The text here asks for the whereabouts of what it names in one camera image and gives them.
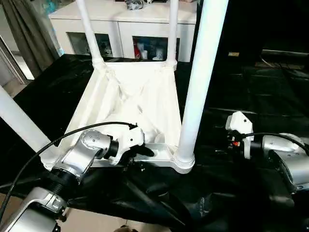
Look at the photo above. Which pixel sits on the dark robot body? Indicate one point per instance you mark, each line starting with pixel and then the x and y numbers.
pixel 125 229

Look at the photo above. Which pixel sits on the grey door frame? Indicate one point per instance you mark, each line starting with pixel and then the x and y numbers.
pixel 12 62

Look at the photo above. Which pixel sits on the black cabinet gold label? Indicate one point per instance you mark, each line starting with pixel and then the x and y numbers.
pixel 241 29

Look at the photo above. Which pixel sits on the black mat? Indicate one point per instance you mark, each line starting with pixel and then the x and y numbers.
pixel 241 96

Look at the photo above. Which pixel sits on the white plastic table top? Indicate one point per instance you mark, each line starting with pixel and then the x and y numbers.
pixel 135 79

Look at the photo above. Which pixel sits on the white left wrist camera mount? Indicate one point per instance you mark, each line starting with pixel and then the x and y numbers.
pixel 131 139

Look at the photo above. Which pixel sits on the dark grey bundle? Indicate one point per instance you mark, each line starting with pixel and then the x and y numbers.
pixel 134 4

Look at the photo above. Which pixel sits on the white glass-door cabinet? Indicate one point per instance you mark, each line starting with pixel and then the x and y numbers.
pixel 135 26

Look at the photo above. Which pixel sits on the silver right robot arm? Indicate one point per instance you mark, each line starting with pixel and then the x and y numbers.
pixel 277 142

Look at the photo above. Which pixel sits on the grey curtain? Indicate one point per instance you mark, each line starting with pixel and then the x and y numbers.
pixel 29 36

